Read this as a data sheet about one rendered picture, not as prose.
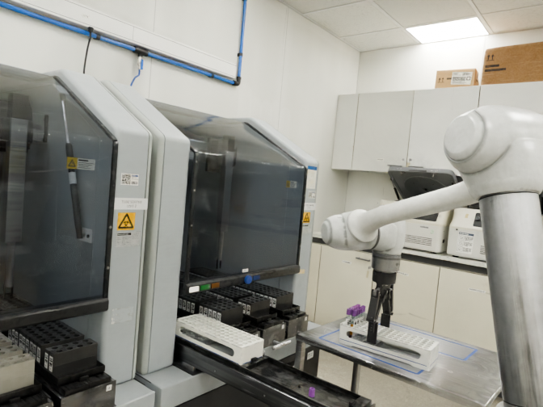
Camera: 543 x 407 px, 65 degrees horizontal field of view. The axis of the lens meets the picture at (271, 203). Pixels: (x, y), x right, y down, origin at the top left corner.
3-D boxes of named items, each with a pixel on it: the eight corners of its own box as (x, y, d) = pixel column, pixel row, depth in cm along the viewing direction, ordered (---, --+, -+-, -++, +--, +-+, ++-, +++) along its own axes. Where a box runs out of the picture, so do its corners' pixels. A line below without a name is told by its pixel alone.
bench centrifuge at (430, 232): (369, 242, 348) (377, 164, 345) (401, 239, 395) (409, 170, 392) (439, 255, 312) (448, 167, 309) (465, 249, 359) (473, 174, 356)
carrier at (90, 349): (93, 362, 111) (94, 340, 111) (97, 365, 110) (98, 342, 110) (47, 375, 102) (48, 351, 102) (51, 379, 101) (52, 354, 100)
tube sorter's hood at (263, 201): (98, 264, 162) (109, 95, 158) (214, 252, 209) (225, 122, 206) (186, 295, 130) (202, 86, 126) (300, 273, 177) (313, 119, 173)
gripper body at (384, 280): (391, 274, 132) (388, 304, 132) (400, 270, 139) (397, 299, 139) (368, 270, 136) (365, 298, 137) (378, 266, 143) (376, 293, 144)
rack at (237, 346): (173, 337, 137) (174, 319, 137) (196, 331, 145) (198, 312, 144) (240, 370, 118) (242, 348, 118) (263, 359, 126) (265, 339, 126)
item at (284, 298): (288, 305, 178) (290, 291, 178) (292, 307, 177) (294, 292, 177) (271, 310, 169) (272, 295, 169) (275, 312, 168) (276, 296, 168)
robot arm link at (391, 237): (389, 249, 144) (356, 249, 139) (393, 204, 143) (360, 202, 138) (410, 256, 134) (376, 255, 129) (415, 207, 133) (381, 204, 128)
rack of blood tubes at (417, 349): (337, 341, 141) (338, 323, 141) (350, 334, 150) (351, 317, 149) (428, 371, 124) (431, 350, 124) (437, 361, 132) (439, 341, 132)
